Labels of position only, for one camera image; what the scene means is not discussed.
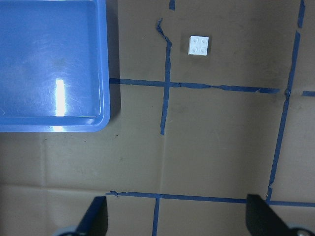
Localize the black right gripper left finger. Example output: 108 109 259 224
74 196 108 236

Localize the white block right side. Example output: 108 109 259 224
188 35 209 56

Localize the blue plastic tray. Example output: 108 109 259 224
0 0 110 132

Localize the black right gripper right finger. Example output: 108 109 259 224
246 194 289 236

